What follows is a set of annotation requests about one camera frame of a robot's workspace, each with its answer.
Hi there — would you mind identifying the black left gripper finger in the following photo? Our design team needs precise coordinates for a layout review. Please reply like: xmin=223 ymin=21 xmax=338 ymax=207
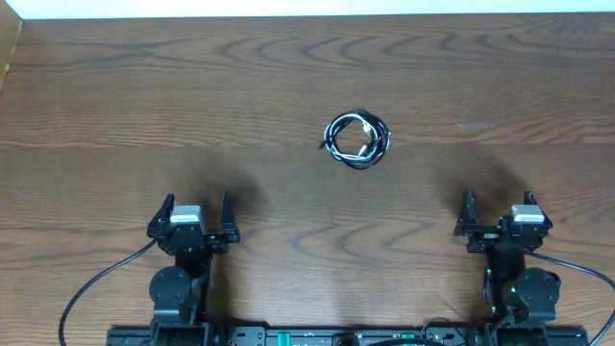
xmin=149 ymin=193 xmax=175 ymax=231
xmin=220 ymin=190 xmax=236 ymax=235

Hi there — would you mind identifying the white usb cable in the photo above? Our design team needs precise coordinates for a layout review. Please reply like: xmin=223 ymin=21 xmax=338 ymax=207
xmin=324 ymin=112 xmax=391 ymax=162

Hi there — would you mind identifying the black usb cable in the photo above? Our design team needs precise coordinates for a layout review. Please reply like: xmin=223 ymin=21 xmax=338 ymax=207
xmin=317 ymin=110 xmax=391 ymax=171

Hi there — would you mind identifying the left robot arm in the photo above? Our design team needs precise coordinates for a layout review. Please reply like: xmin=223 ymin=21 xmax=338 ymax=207
xmin=147 ymin=191 xmax=240 ymax=346

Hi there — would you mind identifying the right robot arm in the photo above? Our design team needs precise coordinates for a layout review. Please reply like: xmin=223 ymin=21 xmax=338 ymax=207
xmin=454 ymin=190 xmax=561 ymax=346

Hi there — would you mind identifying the black right camera cable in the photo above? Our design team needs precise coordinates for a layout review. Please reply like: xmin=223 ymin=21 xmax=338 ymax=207
xmin=526 ymin=249 xmax=615 ymax=346

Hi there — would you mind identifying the black camera cable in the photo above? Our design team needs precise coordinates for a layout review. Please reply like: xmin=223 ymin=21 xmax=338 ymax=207
xmin=526 ymin=249 xmax=615 ymax=346
xmin=58 ymin=238 xmax=159 ymax=346

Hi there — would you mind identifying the black left camera cable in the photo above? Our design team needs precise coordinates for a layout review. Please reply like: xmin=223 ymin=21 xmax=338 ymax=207
xmin=58 ymin=238 xmax=159 ymax=346

